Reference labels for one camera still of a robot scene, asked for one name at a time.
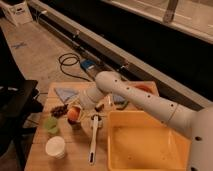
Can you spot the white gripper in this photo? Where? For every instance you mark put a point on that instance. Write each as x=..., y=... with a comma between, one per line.
x=83, y=112

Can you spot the red orange apple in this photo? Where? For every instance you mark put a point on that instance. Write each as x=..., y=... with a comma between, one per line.
x=73, y=114

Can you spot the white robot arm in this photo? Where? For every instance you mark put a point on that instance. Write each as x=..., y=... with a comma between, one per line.
x=194, y=125

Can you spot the metal cup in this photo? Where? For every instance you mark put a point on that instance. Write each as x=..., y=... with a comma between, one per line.
x=75, y=125

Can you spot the green plastic cup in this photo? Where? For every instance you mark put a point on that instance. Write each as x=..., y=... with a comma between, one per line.
x=51, y=125

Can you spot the white paper cup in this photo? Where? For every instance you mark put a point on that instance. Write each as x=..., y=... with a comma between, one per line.
x=55, y=147

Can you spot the blue cloth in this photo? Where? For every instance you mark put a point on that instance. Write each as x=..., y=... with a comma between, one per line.
x=65, y=93

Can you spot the bunch of dark grapes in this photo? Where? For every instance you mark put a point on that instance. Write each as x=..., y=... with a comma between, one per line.
x=59, y=111

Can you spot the silver fork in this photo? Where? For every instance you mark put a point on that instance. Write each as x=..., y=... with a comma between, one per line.
x=109, y=100

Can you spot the blue sponge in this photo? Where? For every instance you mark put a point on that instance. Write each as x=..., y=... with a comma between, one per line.
x=118, y=99

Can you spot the green chili pepper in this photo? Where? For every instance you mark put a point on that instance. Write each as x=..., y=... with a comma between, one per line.
x=122, y=106

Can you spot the blue power device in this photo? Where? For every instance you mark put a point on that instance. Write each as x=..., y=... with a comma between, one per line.
x=90, y=68

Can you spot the yellow plastic bin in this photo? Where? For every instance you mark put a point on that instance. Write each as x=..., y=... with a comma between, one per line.
x=138, y=142

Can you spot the black chair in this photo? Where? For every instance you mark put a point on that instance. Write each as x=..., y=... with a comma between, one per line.
x=17, y=102

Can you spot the red bowl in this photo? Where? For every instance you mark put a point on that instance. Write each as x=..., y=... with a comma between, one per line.
x=144, y=88

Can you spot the white cardboard box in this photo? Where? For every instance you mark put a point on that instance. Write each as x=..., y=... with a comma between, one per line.
x=17, y=14

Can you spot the white handled brush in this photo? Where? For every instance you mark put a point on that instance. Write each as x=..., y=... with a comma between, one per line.
x=96, y=124

